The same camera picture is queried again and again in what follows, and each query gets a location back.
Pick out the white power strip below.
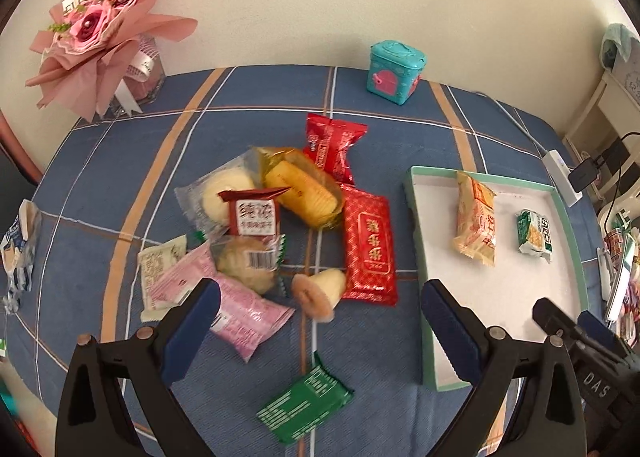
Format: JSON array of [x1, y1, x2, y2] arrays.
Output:
[[542, 150, 582, 207]]

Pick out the dark green snack packet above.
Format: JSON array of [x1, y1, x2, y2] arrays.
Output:
[[256, 351, 355, 445]]

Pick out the black charger adapter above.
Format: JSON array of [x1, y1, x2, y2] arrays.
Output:
[[568, 157, 604, 193]]

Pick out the green rimmed white tray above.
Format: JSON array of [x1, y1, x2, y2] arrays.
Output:
[[403, 164, 590, 393]]

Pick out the small red candy packet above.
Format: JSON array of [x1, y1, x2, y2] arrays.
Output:
[[303, 114, 368, 185]]

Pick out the pink flower bouquet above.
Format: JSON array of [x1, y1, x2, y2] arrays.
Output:
[[26, 0, 198, 121]]

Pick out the colourful clutter pile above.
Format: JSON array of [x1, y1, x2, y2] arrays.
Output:
[[598, 196, 639, 347]]

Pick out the red white milk candy packet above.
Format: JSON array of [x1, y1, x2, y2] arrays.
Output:
[[218, 186, 290, 237]]

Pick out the clear round pastry packet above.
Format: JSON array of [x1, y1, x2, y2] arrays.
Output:
[[175, 150, 260, 240]]

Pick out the blue white wrapper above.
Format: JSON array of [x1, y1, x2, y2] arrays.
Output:
[[1, 199, 41, 314]]

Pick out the pink snack packet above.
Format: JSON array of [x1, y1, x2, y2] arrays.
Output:
[[151, 243, 294, 363]]

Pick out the yellow cake packet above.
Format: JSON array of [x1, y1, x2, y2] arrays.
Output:
[[254, 146, 344, 229]]

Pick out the orange cracker packet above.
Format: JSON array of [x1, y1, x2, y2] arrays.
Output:
[[452, 171, 497, 266]]

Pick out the barcode round cookie packet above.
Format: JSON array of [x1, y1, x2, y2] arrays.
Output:
[[210, 234, 286, 295]]

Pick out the large red cake packet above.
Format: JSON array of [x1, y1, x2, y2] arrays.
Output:
[[341, 184, 398, 307]]

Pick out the black charging cable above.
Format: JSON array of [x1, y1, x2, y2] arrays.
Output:
[[591, 131, 640, 238]]

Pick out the white shelf unit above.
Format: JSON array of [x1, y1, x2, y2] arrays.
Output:
[[562, 24, 640, 203]]

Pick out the blue plaid tablecloth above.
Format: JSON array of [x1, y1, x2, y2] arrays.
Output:
[[0, 64, 606, 457]]

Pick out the green white noodle snack packet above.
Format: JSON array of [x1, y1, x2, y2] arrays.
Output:
[[516, 209, 553, 262]]

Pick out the clear jelly cup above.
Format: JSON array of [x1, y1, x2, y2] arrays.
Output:
[[292, 267, 346, 323]]

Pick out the teal toy box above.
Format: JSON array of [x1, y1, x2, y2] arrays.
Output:
[[367, 40, 426, 105]]

